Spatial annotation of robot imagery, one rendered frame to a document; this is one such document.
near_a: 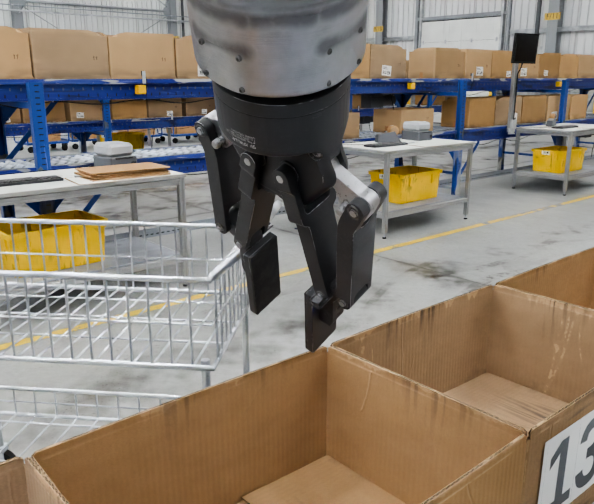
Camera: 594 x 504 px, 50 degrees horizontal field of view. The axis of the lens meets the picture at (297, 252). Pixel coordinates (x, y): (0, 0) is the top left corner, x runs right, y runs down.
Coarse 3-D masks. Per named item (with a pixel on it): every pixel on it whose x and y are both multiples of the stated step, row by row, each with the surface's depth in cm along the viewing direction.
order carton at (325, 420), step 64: (256, 384) 77; (320, 384) 85; (384, 384) 78; (64, 448) 62; (128, 448) 67; (192, 448) 73; (256, 448) 79; (320, 448) 87; (384, 448) 79; (448, 448) 72; (512, 448) 62
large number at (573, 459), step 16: (592, 416) 73; (560, 432) 68; (576, 432) 71; (592, 432) 74; (560, 448) 69; (576, 448) 72; (592, 448) 75; (544, 464) 67; (560, 464) 70; (576, 464) 73; (592, 464) 76; (544, 480) 68; (560, 480) 71; (576, 480) 74; (592, 480) 77; (544, 496) 69; (560, 496) 72; (576, 496) 75
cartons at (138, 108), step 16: (352, 96) 1245; (416, 96) 1427; (432, 96) 1407; (448, 96) 1442; (16, 112) 848; (64, 112) 886; (80, 112) 899; (96, 112) 915; (112, 112) 931; (128, 112) 948; (144, 112) 967; (160, 112) 982; (176, 112) 999; (192, 112) 1017; (208, 112) 1038
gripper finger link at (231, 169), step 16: (208, 128) 41; (208, 144) 41; (208, 160) 43; (224, 160) 43; (208, 176) 44; (224, 176) 43; (224, 192) 44; (240, 192) 46; (224, 208) 45; (224, 224) 47
